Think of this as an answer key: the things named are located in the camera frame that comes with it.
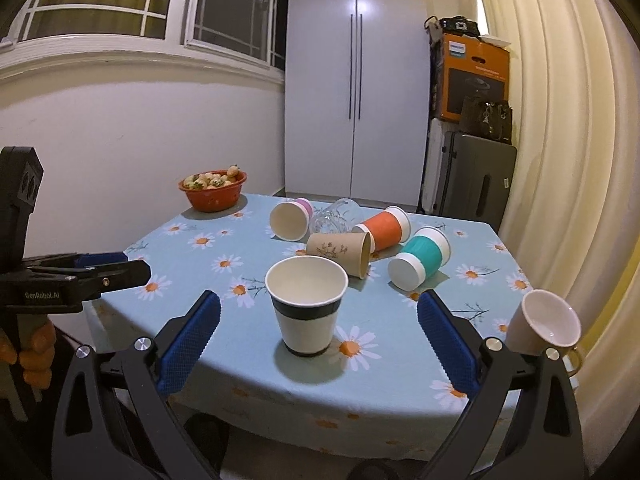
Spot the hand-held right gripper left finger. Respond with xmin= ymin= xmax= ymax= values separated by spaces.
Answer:
xmin=52 ymin=289 xmax=223 ymax=480

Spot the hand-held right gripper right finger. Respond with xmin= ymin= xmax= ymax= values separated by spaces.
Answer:
xmin=416 ymin=289 xmax=586 ymax=480

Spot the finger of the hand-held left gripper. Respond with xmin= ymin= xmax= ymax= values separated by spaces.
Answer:
xmin=22 ymin=252 xmax=130 ymax=278
xmin=65 ymin=258 xmax=152 ymax=302

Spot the teal sleeve paper cup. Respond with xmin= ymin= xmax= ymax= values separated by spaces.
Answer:
xmin=388 ymin=226 xmax=452 ymax=291

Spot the white paper cup dark band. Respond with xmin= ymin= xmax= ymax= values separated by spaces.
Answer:
xmin=264 ymin=255 xmax=349 ymax=358

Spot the orange sleeve paper cup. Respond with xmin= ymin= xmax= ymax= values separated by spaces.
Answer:
xmin=351 ymin=205 xmax=412 ymax=254

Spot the brown printed paper cup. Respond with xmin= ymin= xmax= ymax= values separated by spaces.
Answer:
xmin=305 ymin=231 xmax=374 ymax=280

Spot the pink sleeve paper cup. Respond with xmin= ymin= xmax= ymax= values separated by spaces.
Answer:
xmin=269 ymin=198 xmax=315 ymax=242

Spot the clear glass cup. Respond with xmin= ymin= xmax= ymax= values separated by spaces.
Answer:
xmin=309 ymin=198 xmax=361 ymax=235

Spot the person's left hand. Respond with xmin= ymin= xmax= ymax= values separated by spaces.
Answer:
xmin=0 ymin=319 xmax=55 ymax=387

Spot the beige ceramic mug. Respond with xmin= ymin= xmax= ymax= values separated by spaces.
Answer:
xmin=504 ymin=289 xmax=585 ymax=379

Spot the blue daisy tablecloth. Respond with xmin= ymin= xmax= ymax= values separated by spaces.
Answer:
xmin=81 ymin=192 xmax=540 ymax=461

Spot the red plastic bowl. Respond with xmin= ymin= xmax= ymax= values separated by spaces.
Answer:
xmin=178 ymin=169 xmax=248 ymax=213

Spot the grey suitcase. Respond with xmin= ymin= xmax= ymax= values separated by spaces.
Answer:
xmin=439 ymin=132 xmax=518 ymax=229

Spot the dark handbag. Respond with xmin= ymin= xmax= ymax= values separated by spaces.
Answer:
xmin=458 ymin=95 xmax=514 ymax=142

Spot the cream curtain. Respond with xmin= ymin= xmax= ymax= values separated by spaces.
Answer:
xmin=469 ymin=0 xmax=640 ymax=368

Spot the white framed window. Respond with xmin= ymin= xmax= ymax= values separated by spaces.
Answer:
xmin=186 ymin=0 xmax=292 ymax=70
xmin=9 ymin=0 xmax=177 ymax=47

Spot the orange cardboard box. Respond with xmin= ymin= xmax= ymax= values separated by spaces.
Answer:
xmin=430 ymin=32 xmax=511 ymax=124

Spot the white wardrobe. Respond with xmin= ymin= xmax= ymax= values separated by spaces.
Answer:
xmin=283 ymin=0 xmax=432 ymax=207

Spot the black device with cables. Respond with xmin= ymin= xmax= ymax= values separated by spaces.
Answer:
xmin=424 ymin=15 xmax=482 ymax=42

